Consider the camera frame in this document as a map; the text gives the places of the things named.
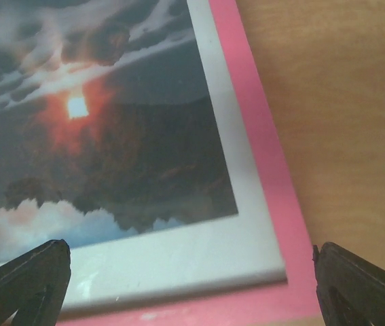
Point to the sunset landscape photo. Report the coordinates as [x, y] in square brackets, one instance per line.
[107, 127]

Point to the pink picture frame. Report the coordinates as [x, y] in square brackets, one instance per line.
[254, 266]

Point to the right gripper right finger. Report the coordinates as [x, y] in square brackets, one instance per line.
[350, 290]

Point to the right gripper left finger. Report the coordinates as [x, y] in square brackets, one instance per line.
[33, 286]

